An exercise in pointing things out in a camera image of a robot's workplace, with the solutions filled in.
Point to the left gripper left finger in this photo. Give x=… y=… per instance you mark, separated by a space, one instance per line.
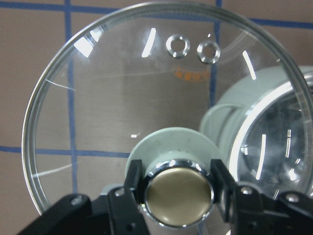
x=113 y=213

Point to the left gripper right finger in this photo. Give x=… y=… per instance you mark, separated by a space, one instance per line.
x=250 y=212

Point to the glass pot lid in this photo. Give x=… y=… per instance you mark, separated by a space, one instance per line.
x=136 y=84

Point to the white electric cooking pot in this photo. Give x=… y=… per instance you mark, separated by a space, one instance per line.
x=258 y=126

